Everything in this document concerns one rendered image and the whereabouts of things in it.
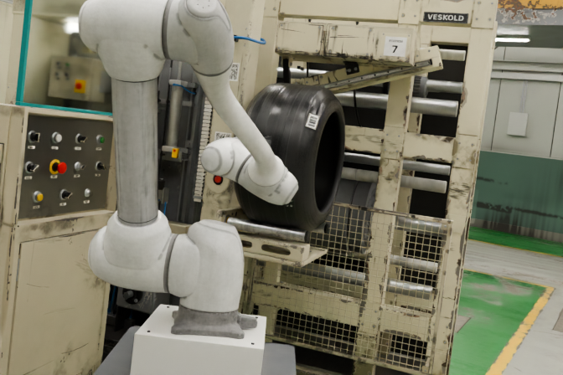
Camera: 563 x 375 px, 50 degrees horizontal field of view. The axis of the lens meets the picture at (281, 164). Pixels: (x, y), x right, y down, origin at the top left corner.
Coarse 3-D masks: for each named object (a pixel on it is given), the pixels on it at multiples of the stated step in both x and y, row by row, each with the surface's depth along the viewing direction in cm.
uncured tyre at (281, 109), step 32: (256, 96) 233; (288, 96) 228; (320, 96) 229; (288, 128) 219; (320, 128) 224; (288, 160) 216; (320, 160) 272; (320, 192) 268; (288, 224) 232; (320, 224) 244
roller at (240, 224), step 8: (232, 224) 239; (240, 224) 238; (248, 224) 237; (256, 224) 236; (264, 224) 236; (272, 224) 235; (256, 232) 236; (264, 232) 235; (272, 232) 233; (280, 232) 232; (288, 232) 231; (296, 232) 230; (304, 232) 230; (304, 240) 230
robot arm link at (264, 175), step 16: (208, 80) 136; (224, 80) 139; (208, 96) 145; (224, 96) 145; (224, 112) 149; (240, 112) 151; (240, 128) 152; (256, 128) 156; (256, 144) 156; (256, 160) 160; (272, 160) 162; (240, 176) 172; (256, 176) 166; (272, 176) 166; (288, 176) 170; (256, 192) 170; (272, 192) 168; (288, 192) 168
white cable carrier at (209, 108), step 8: (208, 104) 254; (208, 112) 252; (208, 120) 252; (208, 128) 252; (208, 136) 252; (200, 144) 253; (208, 144) 253; (200, 152) 254; (200, 168) 254; (200, 176) 254; (200, 184) 254; (200, 192) 254; (200, 200) 254
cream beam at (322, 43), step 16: (288, 32) 266; (304, 32) 264; (320, 32) 261; (336, 32) 259; (352, 32) 256; (368, 32) 254; (384, 32) 252; (400, 32) 250; (288, 48) 266; (304, 48) 264; (320, 48) 261; (336, 48) 259; (352, 48) 256; (368, 48) 254; (384, 48) 252; (416, 48) 261; (384, 64) 264; (400, 64) 258
